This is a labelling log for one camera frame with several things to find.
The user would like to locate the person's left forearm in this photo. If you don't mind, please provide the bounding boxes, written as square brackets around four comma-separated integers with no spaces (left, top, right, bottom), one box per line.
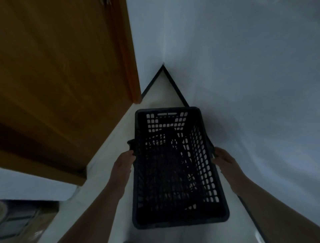
[57,186,124,243]

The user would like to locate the person's right hand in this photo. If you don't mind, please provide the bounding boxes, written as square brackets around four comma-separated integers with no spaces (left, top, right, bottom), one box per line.
[212,147,247,196]

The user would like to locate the brown wooden door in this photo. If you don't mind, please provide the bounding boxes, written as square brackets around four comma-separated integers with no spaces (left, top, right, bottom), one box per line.
[0,0,142,186]

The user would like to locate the person's right forearm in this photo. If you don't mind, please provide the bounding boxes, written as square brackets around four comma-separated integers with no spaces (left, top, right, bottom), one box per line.
[235,176,320,243]

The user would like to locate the person's left hand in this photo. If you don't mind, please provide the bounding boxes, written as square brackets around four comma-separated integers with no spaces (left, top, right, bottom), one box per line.
[106,150,137,200]

